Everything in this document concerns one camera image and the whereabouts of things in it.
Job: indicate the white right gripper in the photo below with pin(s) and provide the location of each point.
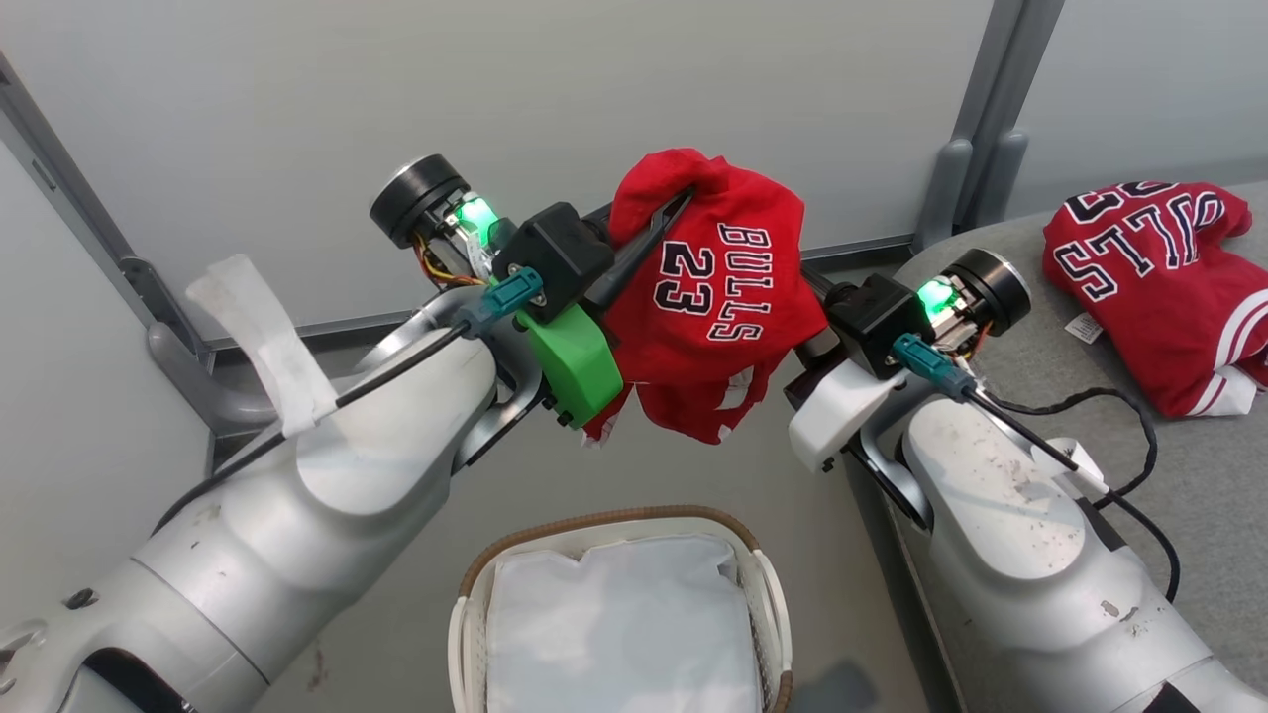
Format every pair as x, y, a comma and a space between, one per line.
842, 411

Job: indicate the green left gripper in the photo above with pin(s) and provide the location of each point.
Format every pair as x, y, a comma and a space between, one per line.
575, 361

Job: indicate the red Bulls 23 jersey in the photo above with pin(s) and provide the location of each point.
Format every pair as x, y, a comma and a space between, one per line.
713, 327

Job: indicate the red jersey with striped trim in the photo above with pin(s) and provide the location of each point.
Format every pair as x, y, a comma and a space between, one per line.
1169, 327

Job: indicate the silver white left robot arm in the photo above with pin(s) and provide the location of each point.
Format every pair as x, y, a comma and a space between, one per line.
297, 535

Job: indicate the white tape on left arm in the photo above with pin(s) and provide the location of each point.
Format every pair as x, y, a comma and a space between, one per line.
263, 337

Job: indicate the white tape on right arm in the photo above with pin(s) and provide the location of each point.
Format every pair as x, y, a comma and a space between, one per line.
1065, 458

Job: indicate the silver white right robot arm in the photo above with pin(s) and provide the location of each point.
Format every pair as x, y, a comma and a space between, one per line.
1020, 555

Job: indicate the beige cushioned seat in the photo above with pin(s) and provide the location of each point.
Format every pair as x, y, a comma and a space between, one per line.
1218, 475

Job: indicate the white jersey label tag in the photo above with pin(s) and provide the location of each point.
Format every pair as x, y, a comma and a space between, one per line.
1085, 328

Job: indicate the white basket with woven rim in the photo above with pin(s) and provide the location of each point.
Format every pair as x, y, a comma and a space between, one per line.
773, 614

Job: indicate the white basket liner cloth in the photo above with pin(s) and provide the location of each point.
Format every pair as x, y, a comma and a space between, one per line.
624, 634

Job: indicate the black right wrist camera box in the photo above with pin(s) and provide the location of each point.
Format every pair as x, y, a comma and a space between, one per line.
877, 317

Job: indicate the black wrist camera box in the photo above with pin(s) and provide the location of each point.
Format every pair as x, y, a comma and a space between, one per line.
550, 253
877, 317

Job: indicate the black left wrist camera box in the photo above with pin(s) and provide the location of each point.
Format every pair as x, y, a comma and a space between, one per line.
550, 253

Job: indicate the grey partition post beside basket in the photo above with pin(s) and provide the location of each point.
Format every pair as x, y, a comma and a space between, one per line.
59, 173

